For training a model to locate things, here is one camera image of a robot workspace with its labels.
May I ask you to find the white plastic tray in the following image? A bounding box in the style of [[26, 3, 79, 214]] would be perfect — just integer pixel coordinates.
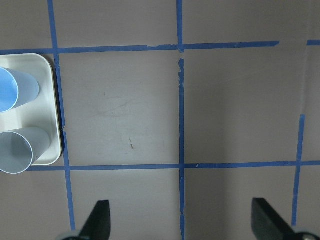
[[0, 53, 62, 166]]

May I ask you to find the grey plastic cup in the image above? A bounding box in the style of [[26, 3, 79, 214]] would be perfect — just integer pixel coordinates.
[[0, 127, 51, 174]]

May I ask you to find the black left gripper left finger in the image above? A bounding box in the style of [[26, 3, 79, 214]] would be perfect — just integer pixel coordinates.
[[56, 200, 111, 240]]

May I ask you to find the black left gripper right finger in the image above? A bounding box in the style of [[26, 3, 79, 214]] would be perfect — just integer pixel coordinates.
[[251, 198, 320, 240]]

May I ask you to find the light blue plastic cup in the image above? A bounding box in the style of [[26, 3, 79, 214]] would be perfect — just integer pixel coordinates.
[[0, 67, 40, 113]]

